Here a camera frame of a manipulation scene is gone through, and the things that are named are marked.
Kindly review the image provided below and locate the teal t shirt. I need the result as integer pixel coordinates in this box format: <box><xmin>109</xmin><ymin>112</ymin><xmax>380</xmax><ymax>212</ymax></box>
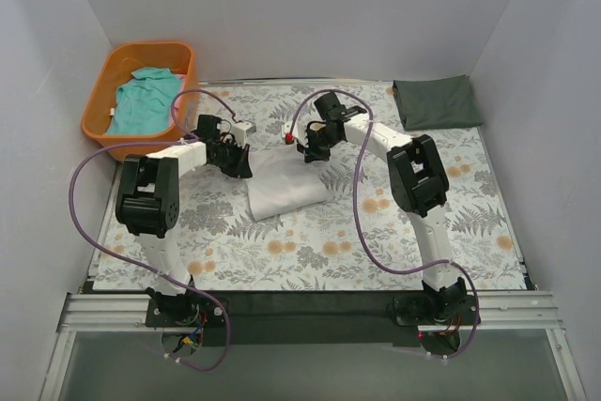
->
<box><xmin>105</xmin><ymin>67</ymin><xmax>174</xmax><ymax>136</ymax></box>

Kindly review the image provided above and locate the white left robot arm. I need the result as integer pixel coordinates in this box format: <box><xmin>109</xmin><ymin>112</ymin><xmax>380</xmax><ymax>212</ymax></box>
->
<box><xmin>116</xmin><ymin>115</ymin><xmax>255</xmax><ymax>326</ymax></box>

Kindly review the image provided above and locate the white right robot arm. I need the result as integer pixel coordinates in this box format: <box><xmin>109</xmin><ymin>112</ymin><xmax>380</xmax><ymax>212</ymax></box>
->
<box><xmin>282</xmin><ymin>89</ymin><xmax>479</xmax><ymax>326</ymax></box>

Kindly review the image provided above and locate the aluminium frame rail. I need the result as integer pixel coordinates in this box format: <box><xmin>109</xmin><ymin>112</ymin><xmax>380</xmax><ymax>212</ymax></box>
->
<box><xmin>57</xmin><ymin>290</ymin><xmax>586</xmax><ymax>400</ymax></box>

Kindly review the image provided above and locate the folded dark green t shirt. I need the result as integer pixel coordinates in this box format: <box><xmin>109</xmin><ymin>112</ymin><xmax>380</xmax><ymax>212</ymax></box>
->
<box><xmin>392</xmin><ymin>75</ymin><xmax>484</xmax><ymax>131</ymax></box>

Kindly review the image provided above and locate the pink t shirt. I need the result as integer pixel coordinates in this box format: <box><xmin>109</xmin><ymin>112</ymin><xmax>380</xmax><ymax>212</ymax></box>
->
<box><xmin>164</xmin><ymin>74</ymin><xmax>187</xmax><ymax>127</ymax></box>

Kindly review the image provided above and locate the white t shirt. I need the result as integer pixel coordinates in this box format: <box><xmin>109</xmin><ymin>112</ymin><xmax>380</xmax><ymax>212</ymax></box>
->
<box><xmin>246</xmin><ymin>146</ymin><xmax>329</xmax><ymax>222</ymax></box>

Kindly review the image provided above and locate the orange plastic basket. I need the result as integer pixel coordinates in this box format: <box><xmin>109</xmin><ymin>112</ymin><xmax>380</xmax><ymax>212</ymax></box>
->
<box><xmin>81</xmin><ymin>41</ymin><xmax>199</xmax><ymax>147</ymax></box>

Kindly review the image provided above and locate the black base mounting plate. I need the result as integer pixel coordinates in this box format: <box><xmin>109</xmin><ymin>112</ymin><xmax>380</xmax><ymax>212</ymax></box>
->
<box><xmin>145</xmin><ymin>290</ymin><xmax>480</xmax><ymax>352</ymax></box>

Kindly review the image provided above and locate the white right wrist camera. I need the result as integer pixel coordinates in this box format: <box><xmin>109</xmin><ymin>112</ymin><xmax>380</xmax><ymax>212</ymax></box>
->
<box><xmin>281</xmin><ymin>121</ymin><xmax>306</xmax><ymax>147</ymax></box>

